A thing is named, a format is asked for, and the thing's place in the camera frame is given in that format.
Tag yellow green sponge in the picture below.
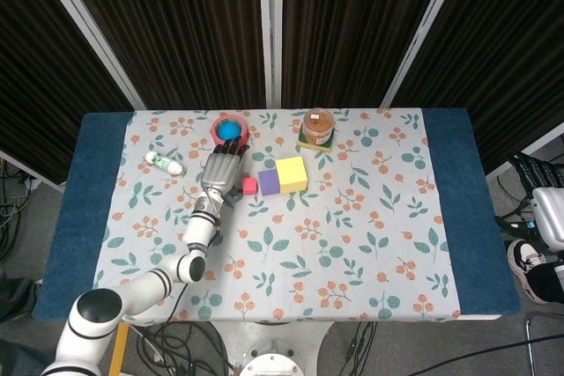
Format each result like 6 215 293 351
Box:
297 127 335 153

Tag floral print tablecloth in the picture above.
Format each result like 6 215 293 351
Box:
94 109 462 322

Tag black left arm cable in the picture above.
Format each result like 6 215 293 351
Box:
167 217 224 324

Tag metal chair leg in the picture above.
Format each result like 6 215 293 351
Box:
523 310 564 376

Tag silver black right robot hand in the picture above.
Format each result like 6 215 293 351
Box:
510 153 564 249

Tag white partition frame post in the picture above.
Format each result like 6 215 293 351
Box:
379 0 464 108
257 0 283 108
28 0 146 111

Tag black cable with green light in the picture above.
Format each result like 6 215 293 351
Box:
345 321 378 362

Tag white green plastic bottle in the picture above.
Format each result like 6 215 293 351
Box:
145 151 184 176

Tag red tape roll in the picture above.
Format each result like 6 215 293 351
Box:
209 114 250 151

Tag tangled black floor cables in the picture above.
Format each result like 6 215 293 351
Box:
0 159 30 262

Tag black floor cable bundle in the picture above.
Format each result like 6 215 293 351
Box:
134 321 237 376

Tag white black sneaker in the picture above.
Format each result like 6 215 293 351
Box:
506 239 559 305

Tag long black floor cable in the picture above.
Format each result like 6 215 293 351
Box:
404 318 564 376

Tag dark ribbed partition panel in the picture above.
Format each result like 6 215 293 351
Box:
0 0 133 183
281 0 453 108
55 0 268 111
391 0 564 174

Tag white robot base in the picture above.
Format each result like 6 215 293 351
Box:
204 321 336 376

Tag purple foam cube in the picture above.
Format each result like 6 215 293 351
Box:
257 169 281 196

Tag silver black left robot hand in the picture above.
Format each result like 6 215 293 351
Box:
200 136 251 196

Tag white partition base rail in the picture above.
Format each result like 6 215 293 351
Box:
484 133 564 181
0 149 67 195

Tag large yellow foam cube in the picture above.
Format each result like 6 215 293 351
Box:
275 156 308 195

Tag blue felt table cover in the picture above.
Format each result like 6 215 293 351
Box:
33 107 521 320

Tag blue ball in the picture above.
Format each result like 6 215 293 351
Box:
217 122 241 142

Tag clear jar of rubber bands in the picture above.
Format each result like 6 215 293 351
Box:
302 107 336 146

